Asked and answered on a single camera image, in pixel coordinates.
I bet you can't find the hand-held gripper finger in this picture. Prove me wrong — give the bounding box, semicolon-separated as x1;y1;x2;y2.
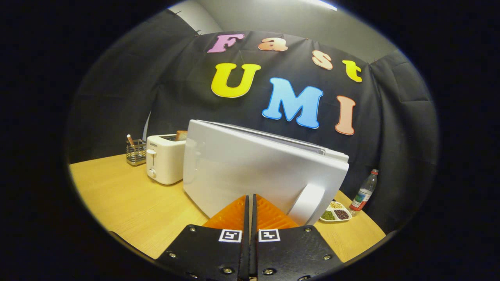
250;194;344;281
156;194;250;281

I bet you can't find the clear plastic water bottle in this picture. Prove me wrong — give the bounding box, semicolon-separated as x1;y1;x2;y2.
349;169;379;217

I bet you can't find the white toaster oven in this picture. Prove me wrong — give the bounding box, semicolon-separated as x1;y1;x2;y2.
182;119;350;227

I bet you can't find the white bread toaster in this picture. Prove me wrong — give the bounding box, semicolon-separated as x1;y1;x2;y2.
145;134;187;185

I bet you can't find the wire mesh utensil holder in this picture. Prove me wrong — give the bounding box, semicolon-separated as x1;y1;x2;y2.
126;139;147;167

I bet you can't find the white divided bean dish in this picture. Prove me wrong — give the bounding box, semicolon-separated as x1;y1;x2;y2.
319;200;352;223

